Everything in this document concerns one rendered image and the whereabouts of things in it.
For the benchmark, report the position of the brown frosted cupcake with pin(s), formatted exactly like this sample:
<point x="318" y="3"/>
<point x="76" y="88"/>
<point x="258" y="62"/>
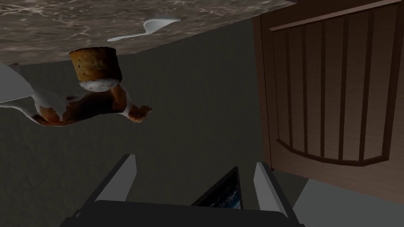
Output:
<point x="96" y="68"/>

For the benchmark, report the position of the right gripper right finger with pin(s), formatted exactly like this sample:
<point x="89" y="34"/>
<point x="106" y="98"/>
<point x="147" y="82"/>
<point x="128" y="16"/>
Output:
<point x="267" y="188"/>

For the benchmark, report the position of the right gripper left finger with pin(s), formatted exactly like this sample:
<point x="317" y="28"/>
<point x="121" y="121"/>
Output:
<point x="119" y="182"/>

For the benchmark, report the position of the dark framed picture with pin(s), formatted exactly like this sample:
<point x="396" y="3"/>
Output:
<point x="224" y="193"/>

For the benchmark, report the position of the white spoon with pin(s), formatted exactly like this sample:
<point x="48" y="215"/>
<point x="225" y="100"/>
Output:
<point x="151" y="27"/>

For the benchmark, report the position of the brown wooden door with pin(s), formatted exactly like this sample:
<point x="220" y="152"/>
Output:
<point x="334" y="94"/>

